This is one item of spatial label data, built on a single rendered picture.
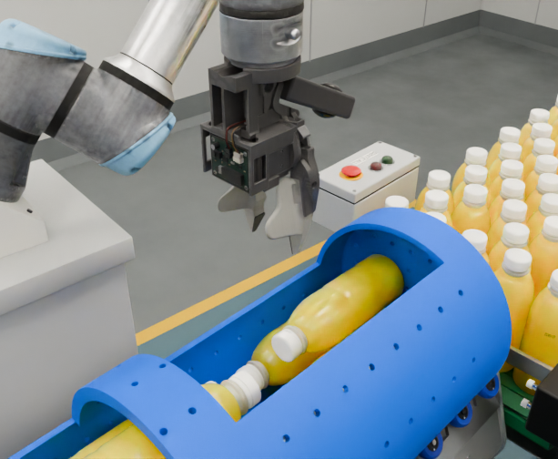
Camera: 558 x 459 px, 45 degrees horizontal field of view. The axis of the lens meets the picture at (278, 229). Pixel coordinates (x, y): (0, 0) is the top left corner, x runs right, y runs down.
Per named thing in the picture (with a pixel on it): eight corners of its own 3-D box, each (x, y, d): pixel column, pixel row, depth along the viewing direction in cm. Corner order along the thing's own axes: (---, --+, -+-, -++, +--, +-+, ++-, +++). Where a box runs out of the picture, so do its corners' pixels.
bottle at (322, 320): (409, 273, 93) (319, 341, 82) (396, 308, 98) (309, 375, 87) (370, 245, 96) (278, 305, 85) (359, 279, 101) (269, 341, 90)
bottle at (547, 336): (516, 358, 113) (541, 268, 102) (562, 372, 110) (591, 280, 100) (509, 387, 107) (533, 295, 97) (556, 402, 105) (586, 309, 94)
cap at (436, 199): (451, 210, 116) (452, 201, 115) (431, 214, 115) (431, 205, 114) (440, 198, 119) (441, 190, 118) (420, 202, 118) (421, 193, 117)
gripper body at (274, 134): (201, 177, 68) (193, 59, 62) (262, 148, 73) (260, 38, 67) (254, 204, 64) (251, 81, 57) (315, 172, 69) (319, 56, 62)
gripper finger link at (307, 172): (281, 213, 71) (266, 133, 68) (292, 207, 72) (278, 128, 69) (314, 219, 68) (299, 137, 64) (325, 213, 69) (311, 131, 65)
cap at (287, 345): (308, 340, 84) (298, 347, 83) (302, 359, 87) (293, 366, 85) (286, 321, 86) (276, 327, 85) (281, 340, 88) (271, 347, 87)
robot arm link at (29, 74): (-33, 87, 98) (13, 5, 97) (54, 136, 103) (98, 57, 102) (-49, 94, 87) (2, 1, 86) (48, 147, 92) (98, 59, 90)
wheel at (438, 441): (408, 428, 91) (419, 428, 89) (431, 421, 94) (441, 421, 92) (414, 463, 90) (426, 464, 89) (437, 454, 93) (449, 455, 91)
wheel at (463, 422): (440, 398, 95) (451, 397, 94) (461, 392, 98) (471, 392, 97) (446, 430, 95) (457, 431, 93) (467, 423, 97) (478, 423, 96)
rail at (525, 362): (356, 280, 123) (357, 266, 121) (359, 278, 123) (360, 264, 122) (570, 397, 99) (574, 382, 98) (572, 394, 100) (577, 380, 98)
